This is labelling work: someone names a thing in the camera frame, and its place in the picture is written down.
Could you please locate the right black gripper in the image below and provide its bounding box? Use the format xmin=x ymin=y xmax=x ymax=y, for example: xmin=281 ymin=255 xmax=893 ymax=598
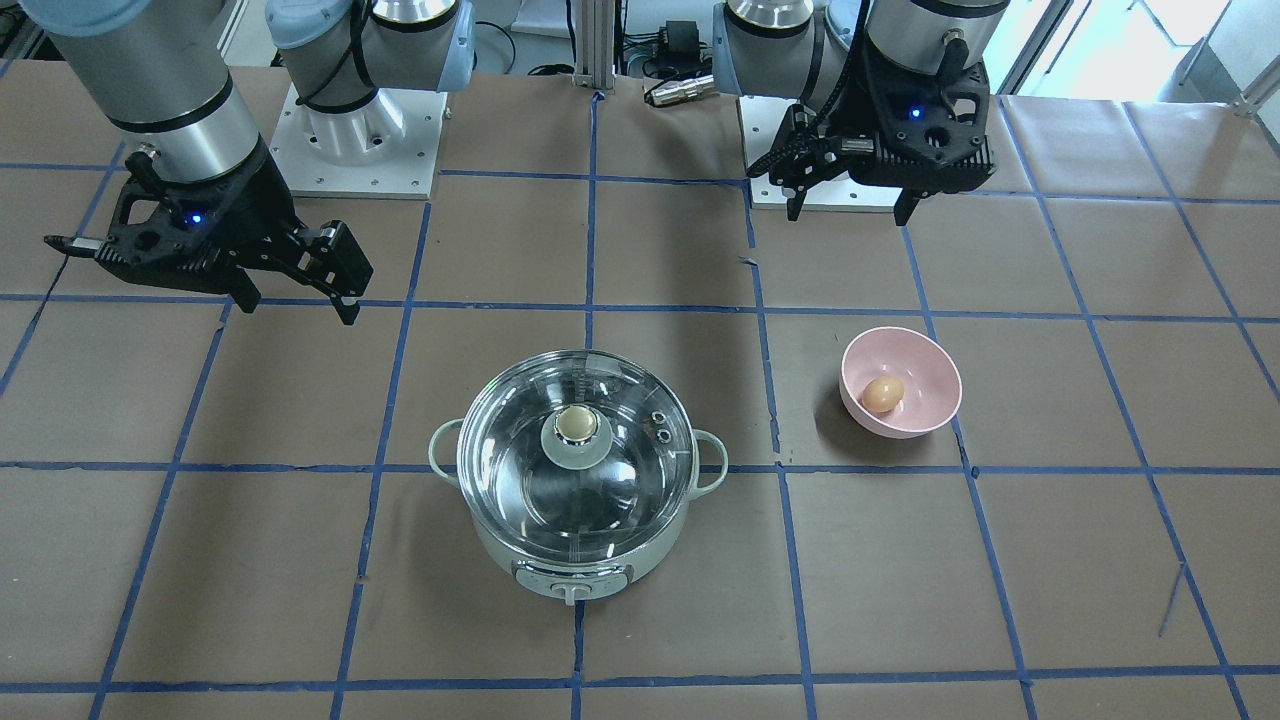
xmin=44 ymin=142 xmax=372 ymax=325

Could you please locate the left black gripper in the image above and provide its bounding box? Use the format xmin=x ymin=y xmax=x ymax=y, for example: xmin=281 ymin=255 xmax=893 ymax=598
xmin=762 ymin=40 xmax=997 ymax=227

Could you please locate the brown egg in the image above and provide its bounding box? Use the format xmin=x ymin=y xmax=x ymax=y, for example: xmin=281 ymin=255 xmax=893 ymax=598
xmin=861 ymin=374 xmax=906 ymax=415

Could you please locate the glass pot lid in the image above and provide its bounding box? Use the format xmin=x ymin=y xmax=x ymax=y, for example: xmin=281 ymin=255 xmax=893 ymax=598
xmin=457 ymin=348 xmax=695 ymax=561

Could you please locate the light green electric pot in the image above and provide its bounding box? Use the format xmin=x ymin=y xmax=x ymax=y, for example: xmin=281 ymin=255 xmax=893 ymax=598
xmin=428 ymin=352 xmax=730 ymax=606

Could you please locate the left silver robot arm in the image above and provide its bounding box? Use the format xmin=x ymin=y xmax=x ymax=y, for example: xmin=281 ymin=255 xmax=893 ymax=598
xmin=710 ymin=1 xmax=1007 ymax=225

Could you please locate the silver cylindrical connector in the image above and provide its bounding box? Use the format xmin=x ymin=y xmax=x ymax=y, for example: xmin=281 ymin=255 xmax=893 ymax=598
xmin=643 ymin=76 xmax=719 ymax=108

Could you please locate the pink bowl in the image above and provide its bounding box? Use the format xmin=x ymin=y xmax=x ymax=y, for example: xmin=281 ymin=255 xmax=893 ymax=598
xmin=838 ymin=325 xmax=964 ymax=439

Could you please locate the black power adapter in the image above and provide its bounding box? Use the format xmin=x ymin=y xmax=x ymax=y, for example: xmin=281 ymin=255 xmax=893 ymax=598
xmin=655 ymin=20 xmax=701 ymax=65

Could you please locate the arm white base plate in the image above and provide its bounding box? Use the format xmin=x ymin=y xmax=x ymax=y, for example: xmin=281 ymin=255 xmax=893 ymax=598
xmin=739 ymin=96 xmax=931 ymax=213
xmin=268 ymin=88 xmax=449 ymax=200

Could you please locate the aluminium frame post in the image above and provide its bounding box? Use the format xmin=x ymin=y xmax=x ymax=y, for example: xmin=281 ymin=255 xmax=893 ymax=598
xmin=568 ymin=1 xmax=620 ymax=95

